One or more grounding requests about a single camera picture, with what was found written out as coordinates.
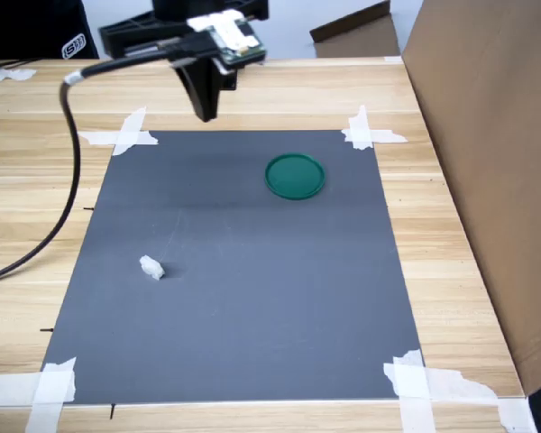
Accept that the thick black camera cable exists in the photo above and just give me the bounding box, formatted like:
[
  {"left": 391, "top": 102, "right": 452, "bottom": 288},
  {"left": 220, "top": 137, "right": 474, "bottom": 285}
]
[{"left": 0, "top": 34, "right": 213, "bottom": 285}]

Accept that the round green lid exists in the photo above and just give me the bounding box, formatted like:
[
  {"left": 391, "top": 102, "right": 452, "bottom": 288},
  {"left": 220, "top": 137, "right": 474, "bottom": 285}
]
[{"left": 264, "top": 152, "right": 326, "bottom": 203}]

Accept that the dark grey table mat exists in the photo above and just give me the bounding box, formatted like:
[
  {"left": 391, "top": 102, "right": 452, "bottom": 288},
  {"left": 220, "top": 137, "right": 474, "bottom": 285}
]
[{"left": 41, "top": 129, "right": 427, "bottom": 403}]

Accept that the white camera box with board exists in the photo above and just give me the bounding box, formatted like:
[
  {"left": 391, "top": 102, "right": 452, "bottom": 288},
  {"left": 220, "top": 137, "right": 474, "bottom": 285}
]
[{"left": 187, "top": 11, "right": 270, "bottom": 73}]

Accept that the brown cardboard partition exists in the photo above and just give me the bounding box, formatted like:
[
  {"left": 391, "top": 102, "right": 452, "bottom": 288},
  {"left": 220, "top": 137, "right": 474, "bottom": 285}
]
[{"left": 308, "top": 0, "right": 541, "bottom": 393}]

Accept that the small white plastic terminal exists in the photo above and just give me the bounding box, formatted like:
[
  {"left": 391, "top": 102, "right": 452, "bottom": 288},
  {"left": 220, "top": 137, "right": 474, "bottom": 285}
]
[{"left": 138, "top": 254, "right": 167, "bottom": 282}]

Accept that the white tape on mat corner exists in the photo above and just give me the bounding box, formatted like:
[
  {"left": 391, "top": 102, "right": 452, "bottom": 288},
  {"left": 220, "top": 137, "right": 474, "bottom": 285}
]
[
  {"left": 78, "top": 106, "right": 159, "bottom": 157},
  {"left": 382, "top": 349, "right": 537, "bottom": 433},
  {"left": 0, "top": 356, "right": 78, "bottom": 433},
  {"left": 341, "top": 106, "right": 409, "bottom": 151}
]

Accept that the black object with white logo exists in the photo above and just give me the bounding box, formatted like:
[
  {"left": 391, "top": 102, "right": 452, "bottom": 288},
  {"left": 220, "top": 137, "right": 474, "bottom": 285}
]
[{"left": 0, "top": 0, "right": 100, "bottom": 69}]

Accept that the crumpled white tape piece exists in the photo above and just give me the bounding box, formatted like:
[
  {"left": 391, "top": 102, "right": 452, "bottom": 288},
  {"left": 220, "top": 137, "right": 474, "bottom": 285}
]
[{"left": 0, "top": 67, "right": 37, "bottom": 83}]

